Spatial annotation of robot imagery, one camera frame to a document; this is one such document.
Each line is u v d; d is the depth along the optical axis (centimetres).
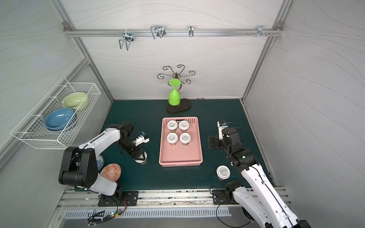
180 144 93
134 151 74
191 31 78
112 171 80
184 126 96
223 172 76
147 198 75
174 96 90
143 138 80
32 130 57
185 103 117
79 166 44
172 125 96
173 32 78
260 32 77
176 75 91
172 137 90
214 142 66
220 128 66
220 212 70
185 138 89
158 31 76
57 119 64
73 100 73
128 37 78
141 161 80
